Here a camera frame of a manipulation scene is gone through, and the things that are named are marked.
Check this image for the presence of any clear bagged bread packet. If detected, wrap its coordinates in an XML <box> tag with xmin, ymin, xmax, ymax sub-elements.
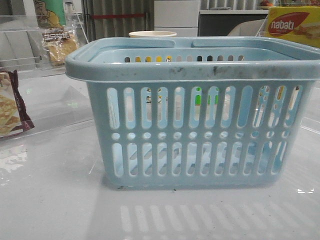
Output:
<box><xmin>42</xmin><ymin>26</ymin><xmax>80</xmax><ymax>68</ymax></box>

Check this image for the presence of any light blue plastic basket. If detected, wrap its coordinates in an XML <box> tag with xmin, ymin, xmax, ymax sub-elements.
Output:
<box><xmin>65</xmin><ymin>36</ymin><xmax>320</xmax><ymax>189</ymax></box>

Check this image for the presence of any cream paper cup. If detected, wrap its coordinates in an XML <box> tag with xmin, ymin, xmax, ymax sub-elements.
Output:
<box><xmin>128</xmin><ymin>30</ymin><xmax>177</xmax><ymax>38</ymax></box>

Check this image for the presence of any white drawer cabinet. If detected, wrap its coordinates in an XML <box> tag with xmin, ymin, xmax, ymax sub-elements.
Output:
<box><xmin>154</xmin><ymin>0</ymin><xmax>201</xmax><ymax>37</ymax></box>

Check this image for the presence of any clear acrylic left shelf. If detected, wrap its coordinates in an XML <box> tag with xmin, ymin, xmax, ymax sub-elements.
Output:
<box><xmin>0</xmin><ymin>13</ymin><xmax>91</xmax><ymax>135</ymax></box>

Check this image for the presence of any maroon cracker snack packet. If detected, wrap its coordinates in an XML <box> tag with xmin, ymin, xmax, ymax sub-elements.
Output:
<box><xmin>0</xmin><ymin>70</ymin><xmax>35</xmax><ymax>139</ymax></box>

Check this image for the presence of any green cartoon snack box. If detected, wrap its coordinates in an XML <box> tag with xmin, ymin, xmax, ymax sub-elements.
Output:
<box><xmin>33</xmin><ymin>0</ymin><xmax>66</xmax><ymax>29</ymax></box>

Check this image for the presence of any yellow nabati wafer box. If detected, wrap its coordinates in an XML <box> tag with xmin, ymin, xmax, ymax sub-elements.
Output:
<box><xmin>263</xmin><ymin>6</ymin><xmax>320</xmax><ymax>48</ymax></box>

